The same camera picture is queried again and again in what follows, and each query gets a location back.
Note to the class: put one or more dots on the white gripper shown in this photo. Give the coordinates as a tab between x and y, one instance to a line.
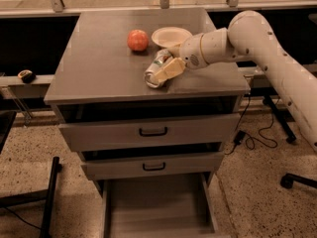
191	53

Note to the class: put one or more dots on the green 7up can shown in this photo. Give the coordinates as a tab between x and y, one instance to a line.
162	58

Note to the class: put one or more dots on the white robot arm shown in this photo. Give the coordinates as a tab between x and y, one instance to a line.
249	36

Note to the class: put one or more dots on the grey drawer cabinet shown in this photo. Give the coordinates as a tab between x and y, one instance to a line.
99	79

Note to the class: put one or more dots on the grey top drawer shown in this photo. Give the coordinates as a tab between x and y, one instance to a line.
128	134

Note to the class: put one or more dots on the grey drawer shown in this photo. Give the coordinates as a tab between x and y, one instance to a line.
138	167
177	206
128	134

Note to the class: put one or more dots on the grey middle drawer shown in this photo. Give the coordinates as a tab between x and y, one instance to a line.
138	167

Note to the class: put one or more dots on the grey bottom drawer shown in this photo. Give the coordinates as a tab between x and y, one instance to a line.
177	206

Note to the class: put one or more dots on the white bowl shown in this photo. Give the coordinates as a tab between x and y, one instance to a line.
168	37

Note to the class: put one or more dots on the red apple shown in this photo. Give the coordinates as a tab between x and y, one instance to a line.
138	40

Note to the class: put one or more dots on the black stand leg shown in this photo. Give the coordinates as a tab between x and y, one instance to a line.
290	137

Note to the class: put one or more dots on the black yellow tape measure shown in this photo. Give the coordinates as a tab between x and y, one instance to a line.
26	76

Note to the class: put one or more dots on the black caster leg right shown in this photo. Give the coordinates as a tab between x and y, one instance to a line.
288	180

